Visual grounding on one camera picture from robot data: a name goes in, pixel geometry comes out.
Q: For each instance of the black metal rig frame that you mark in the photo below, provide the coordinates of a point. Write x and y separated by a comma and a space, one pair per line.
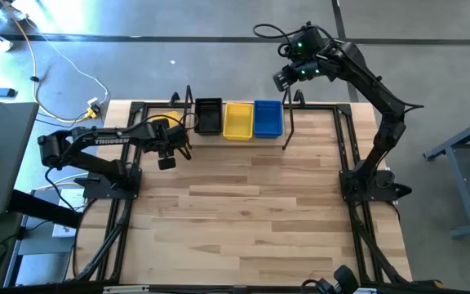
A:
342, 139

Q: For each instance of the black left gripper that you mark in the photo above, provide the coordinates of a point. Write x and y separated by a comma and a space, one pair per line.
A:
167, 139

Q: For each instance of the yellow plastic basket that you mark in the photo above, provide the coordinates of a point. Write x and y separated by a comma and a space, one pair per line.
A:
238, 122
171, 117

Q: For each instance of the silver metal bracket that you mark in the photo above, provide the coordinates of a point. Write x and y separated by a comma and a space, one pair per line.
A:
367, 290
125, 289

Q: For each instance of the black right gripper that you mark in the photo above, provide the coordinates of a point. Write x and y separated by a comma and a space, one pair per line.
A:
306, 70

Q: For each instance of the grey metal table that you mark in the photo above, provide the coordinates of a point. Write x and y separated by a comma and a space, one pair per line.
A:
463, 188

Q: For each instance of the black plastic basket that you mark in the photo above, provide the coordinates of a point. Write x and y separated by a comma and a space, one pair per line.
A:
208, 118

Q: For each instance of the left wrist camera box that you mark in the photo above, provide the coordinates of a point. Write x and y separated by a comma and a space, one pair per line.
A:
167, 163

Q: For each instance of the blue plastic basket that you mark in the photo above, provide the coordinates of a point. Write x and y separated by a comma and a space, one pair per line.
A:
267, 119

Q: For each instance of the white box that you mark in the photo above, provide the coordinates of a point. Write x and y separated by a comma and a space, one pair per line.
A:
68, 216

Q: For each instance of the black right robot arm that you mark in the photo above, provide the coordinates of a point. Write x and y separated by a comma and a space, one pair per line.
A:
365, 77

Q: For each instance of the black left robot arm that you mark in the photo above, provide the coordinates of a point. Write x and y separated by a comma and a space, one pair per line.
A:
110, 141

